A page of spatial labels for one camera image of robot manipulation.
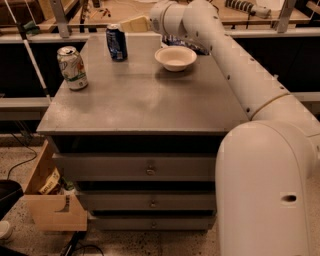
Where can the grey drawer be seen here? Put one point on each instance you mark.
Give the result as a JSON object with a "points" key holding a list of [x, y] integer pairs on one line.
{"points": [[134, 201], [152, 222], [135, 167]]}

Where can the blue pepsi can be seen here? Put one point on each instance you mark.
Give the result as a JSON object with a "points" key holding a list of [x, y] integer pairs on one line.
{"points": [[116, 43]]}

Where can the white paper bowl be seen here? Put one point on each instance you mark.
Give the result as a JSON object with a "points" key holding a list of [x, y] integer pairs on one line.
{"points": [[175, 58]]}

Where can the white round floor object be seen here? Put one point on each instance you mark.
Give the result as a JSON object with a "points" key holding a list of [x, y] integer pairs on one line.
{"points": [[6, 230]]}

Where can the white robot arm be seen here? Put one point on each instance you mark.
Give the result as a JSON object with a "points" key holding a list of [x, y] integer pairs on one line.
{"points": [[262, 165]]}

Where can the white pole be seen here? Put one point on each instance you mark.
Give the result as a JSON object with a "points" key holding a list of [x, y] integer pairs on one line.
{"points": [[30, 53]]}

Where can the grey drawer cabinet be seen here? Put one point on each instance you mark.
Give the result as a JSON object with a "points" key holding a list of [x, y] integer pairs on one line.
{"points": [[138, 107]]}

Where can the dark blue chip bag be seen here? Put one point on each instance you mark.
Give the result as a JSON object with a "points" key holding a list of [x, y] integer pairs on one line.
{"points": [[170, 40]]}

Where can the green white soda can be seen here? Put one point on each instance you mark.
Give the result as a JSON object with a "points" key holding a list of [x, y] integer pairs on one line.
{"points": [[72, 67]]}

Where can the yellow snack bag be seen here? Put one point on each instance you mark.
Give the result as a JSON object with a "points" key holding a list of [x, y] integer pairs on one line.
{"points": [[51, 182]]}

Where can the bottom grey drawer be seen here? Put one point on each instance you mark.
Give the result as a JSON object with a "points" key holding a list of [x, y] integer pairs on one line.
{"points": [[152, 222]]}

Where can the wooden crate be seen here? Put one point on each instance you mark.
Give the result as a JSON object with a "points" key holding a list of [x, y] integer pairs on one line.
{"points": [[57, 211]]}

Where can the ribbed grey tool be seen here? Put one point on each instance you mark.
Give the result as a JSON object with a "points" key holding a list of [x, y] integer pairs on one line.
{"points": [[248, 7]]}

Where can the middle grey drawer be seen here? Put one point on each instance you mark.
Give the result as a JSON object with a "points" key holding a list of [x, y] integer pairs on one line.
{"points": [[134, 201]]}

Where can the black chair seat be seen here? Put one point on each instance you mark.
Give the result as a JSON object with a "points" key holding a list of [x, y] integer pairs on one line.
{"points": [[10, 192]]}

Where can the top grey drawer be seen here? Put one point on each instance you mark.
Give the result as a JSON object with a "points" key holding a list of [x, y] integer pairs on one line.
{"points": [[135, 167]]}

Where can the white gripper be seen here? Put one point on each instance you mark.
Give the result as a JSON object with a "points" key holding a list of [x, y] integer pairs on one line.
{"points": [[156, 20]]}

